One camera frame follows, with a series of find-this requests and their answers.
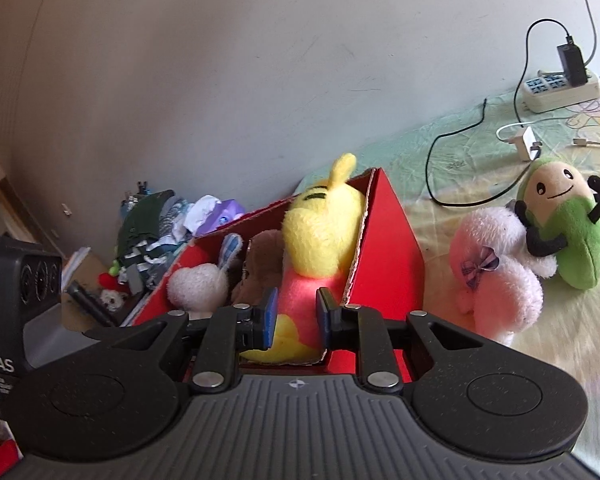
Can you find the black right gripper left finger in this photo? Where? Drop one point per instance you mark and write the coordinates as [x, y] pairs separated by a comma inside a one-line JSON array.
[[220, 340]]

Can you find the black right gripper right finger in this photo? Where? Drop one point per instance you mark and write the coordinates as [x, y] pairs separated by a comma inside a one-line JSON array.
[[365, 332]]

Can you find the mauve plush teddy bear keychain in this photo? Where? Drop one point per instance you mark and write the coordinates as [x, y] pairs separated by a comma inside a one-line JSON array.
[[263, 267]]

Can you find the yellow pink plush bear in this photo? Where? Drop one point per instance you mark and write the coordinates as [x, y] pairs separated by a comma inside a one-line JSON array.
[[320, 232]]

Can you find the pink white plush with bow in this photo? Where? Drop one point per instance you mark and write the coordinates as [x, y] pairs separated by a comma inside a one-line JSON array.
[[499, 282]]

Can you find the green plush pea doll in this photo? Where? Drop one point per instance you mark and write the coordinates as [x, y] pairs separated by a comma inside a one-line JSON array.
[[560, 209]]

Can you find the white plush bunny plaid ears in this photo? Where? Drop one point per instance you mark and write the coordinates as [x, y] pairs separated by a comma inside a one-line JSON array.
[[203, 289]]

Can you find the red cardboard box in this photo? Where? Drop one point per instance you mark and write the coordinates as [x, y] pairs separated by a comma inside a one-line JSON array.
[[387, 273]]

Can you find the purple tissue pack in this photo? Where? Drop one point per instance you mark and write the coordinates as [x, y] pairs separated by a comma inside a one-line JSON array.
[[209, 214]]

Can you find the dark green clothing pile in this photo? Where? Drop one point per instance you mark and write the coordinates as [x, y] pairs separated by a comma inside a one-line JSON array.
[[151, 233]]

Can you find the white usb charger plug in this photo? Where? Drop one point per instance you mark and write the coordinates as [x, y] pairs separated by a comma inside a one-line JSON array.
[[525, 143]]

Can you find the white power strip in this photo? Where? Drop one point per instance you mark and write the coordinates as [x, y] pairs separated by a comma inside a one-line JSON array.
[[550, 92]]

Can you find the black power adapter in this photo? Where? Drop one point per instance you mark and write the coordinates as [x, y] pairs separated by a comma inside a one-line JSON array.
[[572, 63]]

